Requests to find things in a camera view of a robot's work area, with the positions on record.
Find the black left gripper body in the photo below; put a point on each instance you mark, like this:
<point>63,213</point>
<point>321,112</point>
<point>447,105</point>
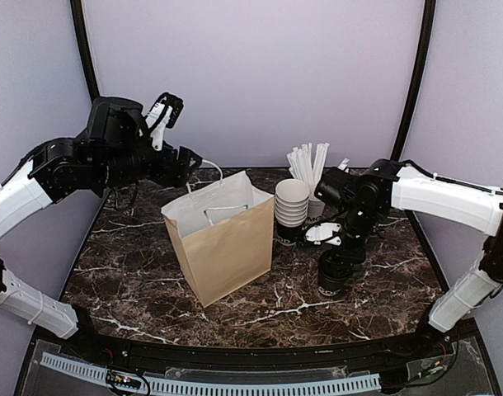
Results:
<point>163,173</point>

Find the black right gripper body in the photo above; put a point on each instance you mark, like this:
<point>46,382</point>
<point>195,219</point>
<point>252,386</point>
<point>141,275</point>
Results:
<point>357,252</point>

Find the black plastic cup lid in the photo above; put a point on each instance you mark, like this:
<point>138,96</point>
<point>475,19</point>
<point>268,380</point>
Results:
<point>335,265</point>

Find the black paper coffee cup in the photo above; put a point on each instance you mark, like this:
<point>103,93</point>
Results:
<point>330,286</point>

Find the brown paper bag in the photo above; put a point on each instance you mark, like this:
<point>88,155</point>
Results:
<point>222,235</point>

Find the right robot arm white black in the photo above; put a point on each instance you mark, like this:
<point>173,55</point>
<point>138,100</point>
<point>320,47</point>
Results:
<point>366,199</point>

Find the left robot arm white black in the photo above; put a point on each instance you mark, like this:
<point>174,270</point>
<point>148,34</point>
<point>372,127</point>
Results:
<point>121,145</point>

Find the stack of black paper cups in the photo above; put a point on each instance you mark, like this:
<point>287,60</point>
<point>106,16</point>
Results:
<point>291,209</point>

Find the bundle of white wrapped straws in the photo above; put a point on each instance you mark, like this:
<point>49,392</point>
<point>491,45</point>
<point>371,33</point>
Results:
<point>307,162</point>

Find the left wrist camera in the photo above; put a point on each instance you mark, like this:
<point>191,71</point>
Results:
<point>163,115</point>

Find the black enclosure frame post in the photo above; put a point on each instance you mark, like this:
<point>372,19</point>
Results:
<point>422,50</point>

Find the black left frame post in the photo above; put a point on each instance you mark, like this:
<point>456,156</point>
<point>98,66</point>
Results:
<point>84,50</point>

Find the grey cable duct rail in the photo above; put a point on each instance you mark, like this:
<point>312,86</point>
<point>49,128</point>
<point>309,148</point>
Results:
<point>215,382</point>

